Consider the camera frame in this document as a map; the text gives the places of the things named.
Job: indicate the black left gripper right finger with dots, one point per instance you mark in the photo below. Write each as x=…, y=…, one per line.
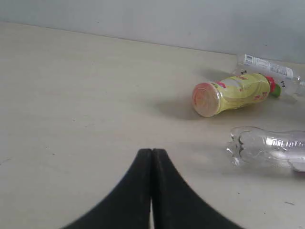
x=175, y=204

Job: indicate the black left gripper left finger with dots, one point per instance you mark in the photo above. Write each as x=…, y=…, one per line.
x=127, y=206

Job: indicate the clear cola bottle red label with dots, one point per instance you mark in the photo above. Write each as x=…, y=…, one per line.
x=256, y=147

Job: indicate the yellow label bottle red cap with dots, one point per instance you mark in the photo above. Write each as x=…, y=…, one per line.
x=237, y=91

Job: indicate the clear bottle green cartoon label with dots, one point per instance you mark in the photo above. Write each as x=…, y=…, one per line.
x=286, y=83

